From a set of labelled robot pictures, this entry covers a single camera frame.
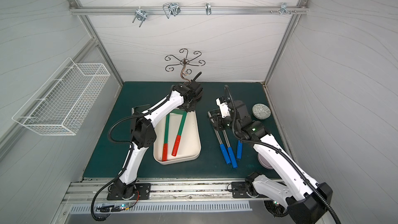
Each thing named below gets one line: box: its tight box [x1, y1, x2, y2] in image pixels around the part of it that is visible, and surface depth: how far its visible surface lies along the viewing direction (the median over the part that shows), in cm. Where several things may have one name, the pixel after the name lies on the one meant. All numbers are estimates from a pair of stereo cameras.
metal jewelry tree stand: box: [164, 48, 206, 86], surface depth 92 cm
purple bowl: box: [257, 152, 274, 170], surface depth 78 cm
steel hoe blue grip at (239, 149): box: [236, 140, 243, 160], surface depth 87 cm
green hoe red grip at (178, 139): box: [169, 108, 188, 157], surface depth 84 cm
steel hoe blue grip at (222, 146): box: [207, 111, 232, 165], surface depth 87 cm
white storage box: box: [153, 107, 202, 165], surface depth 88 cm
